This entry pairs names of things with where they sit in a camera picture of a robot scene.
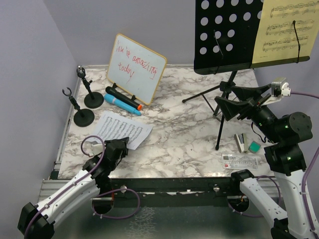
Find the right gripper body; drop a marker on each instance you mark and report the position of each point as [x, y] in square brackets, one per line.
[255, 105]

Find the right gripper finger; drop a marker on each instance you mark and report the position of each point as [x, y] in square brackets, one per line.
[244, 93]
[230, 108]

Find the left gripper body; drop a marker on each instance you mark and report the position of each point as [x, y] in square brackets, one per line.
[125, 152]

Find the white sheet music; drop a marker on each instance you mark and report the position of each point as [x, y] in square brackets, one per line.
[113, 126]

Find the blue-headed microphone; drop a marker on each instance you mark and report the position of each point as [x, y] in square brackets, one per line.
[113, 100]

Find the black microphone stand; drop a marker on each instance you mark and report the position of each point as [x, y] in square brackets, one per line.
[83, 117]
[92, 100]

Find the black tripod music stand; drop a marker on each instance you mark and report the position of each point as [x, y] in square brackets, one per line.
[225, 34]

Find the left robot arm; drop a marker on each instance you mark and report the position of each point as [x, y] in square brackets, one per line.
[40, 221]

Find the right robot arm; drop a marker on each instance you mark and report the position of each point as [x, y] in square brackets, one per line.
[297, 219]

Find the grey stapler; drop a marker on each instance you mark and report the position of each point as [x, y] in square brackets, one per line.
[242, 142]

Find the green eraser block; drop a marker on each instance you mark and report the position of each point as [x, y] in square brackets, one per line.
[254, 147]

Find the clear ruler set packet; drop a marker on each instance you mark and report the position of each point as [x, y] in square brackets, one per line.
[240, 161]

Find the yellow sheet music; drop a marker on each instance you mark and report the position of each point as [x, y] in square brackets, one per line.
[286, 33]

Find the yellow-framed whiteboard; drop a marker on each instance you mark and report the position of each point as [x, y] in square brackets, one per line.
[135, 68]

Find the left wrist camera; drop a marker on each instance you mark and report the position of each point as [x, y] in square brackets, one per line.
[95, 148]

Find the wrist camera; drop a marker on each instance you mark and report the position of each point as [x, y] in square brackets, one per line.
[279, 89]
[95, 148]

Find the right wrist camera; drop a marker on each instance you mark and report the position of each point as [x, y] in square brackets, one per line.
[279, 89]

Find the aluminium frame rail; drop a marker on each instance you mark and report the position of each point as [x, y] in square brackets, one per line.
[49, 187]

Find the black mounting rail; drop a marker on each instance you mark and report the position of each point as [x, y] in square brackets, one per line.
[172, 192]

